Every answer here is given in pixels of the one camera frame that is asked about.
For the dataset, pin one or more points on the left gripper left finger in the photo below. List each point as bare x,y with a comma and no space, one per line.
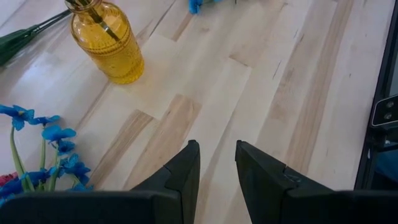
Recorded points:
174,193

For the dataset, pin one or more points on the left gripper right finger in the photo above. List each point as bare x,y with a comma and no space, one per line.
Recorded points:
264,186

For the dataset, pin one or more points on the blue artificial flower bunch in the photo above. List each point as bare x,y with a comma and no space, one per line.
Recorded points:
195,5
57,133

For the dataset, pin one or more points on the red artificial flower bunch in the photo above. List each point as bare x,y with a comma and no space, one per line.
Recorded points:
15,40
6,180

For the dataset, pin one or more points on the yellow glass vase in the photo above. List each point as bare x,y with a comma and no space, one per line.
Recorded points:
115,56

